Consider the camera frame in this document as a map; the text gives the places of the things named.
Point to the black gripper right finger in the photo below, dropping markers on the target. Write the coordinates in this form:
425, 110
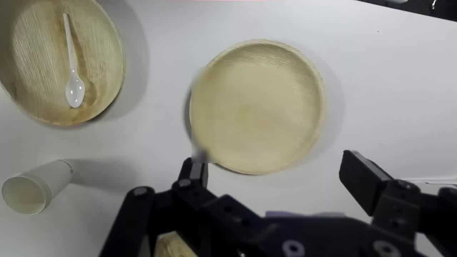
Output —
365, 183

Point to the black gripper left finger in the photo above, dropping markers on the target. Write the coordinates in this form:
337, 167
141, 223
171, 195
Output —
197, 173

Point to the round wooden plate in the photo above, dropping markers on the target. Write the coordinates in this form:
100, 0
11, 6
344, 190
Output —
33, 71
257, 104

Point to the white plastic spoon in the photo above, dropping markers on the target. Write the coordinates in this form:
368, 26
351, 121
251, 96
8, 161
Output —
74, 90

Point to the white paper cup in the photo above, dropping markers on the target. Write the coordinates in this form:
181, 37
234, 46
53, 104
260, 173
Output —
43, 183

